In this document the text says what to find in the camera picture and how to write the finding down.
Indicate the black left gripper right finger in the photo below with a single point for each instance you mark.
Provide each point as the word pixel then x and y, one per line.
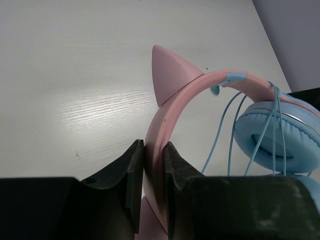
pixel 199 207

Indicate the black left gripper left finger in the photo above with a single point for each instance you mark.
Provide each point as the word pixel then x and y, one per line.
pixel 103 206

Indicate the pink blue cat-ear headphones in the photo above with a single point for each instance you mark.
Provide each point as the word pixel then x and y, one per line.
pixel 277 131

